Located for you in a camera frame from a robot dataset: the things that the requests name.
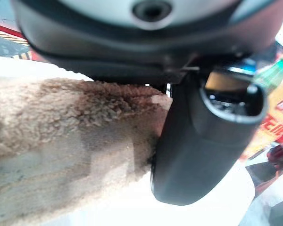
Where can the dark red snack package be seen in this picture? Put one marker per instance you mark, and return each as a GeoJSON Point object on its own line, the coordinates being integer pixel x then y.
{"type": "Point", "coordinates": [273, 164]}

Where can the yellow red snack package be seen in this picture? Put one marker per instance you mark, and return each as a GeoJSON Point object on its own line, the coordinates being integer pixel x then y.
{"type": "Point", "coordinates": [276, 120]}

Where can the beige fluffy cloth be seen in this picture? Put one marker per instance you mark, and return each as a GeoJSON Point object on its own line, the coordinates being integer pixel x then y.
{"type": "Point", "coordinates": [61, 131]}

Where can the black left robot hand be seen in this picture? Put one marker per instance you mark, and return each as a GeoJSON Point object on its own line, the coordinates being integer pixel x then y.
{"type": "Point", "coordinates": [122, 47]}

